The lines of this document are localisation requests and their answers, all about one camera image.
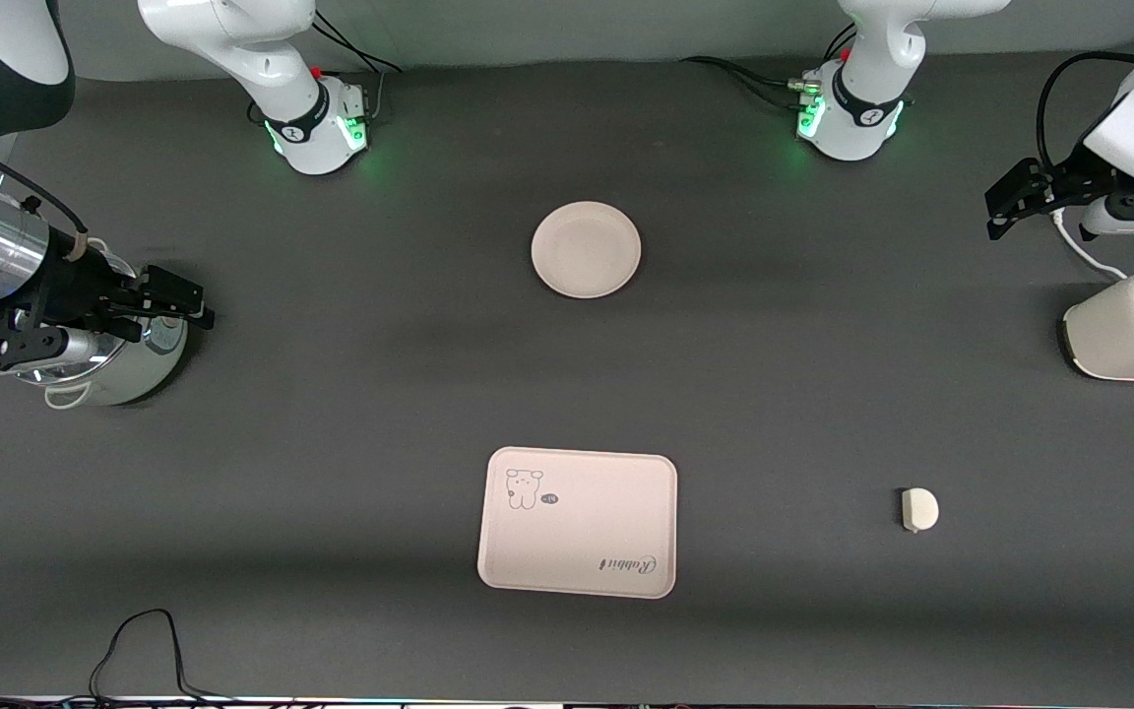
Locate white bun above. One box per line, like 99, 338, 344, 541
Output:
900, 487, 940, 534

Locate round beige plate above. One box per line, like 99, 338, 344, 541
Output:
531, 201, 643, 300

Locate beige rectangular rabbit tray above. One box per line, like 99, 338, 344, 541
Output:
476, 446, 678, 601

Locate steel pot with glass lid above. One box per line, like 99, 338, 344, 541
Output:
16, 236, 190, 410

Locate cream white toaster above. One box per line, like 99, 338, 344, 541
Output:
1061, 270, 1134, 383

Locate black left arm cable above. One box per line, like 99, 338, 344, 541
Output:
1036, 51, 1134, 173

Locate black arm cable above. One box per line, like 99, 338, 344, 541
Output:
0, 128, 89, 259
1036, 51, 1134, 173

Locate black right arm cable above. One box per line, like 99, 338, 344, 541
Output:
0, 128, 89, 259

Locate black right base cables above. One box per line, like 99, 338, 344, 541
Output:
309, 8, 403, 78

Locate black base cables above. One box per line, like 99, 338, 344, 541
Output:
680, 22, 858, 109
309, 8, 403, 78

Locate black left base cables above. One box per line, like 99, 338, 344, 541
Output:
680, 22, 858, 109

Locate black looped cable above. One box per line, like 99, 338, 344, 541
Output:
88, 609, 238, 706

